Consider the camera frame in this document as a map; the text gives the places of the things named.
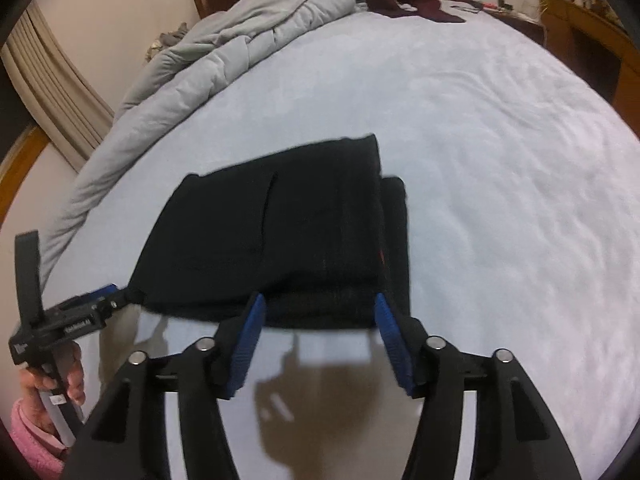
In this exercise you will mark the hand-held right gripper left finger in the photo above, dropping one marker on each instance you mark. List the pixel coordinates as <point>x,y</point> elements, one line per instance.
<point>245,345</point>

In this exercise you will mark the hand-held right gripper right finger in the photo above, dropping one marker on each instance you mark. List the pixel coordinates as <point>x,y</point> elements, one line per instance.
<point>395,345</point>

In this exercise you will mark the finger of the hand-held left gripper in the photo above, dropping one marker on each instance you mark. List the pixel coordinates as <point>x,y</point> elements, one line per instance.
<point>112,297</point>

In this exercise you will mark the black pants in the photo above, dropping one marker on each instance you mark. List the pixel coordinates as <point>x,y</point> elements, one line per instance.
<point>300,235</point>

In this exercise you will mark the person's left forearm pink sleeve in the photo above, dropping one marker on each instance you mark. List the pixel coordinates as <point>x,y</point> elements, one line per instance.
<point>35,440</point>

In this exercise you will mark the person's left hand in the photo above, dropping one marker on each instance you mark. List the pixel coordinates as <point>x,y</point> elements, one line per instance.
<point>75,375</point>

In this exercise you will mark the pale bed sheet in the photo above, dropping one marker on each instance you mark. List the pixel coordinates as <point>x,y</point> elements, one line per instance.
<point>500,160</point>

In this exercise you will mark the beige curtain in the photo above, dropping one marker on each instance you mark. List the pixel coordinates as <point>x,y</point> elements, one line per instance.
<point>55,85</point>

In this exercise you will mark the crumpled grey cloth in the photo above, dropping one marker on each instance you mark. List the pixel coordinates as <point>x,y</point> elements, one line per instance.
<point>167,40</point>

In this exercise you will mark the grey duvet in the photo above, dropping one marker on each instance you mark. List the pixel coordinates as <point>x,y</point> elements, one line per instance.
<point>225,40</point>

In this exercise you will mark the dark wooden nightstand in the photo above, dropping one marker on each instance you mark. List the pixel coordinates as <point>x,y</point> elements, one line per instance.
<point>525,27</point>

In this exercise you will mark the wooden side cabinet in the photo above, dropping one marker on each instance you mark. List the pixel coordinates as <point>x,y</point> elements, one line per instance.
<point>565,15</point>

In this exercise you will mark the wooden window frame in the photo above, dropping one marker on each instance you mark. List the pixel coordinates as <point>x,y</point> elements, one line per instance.
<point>20,160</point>

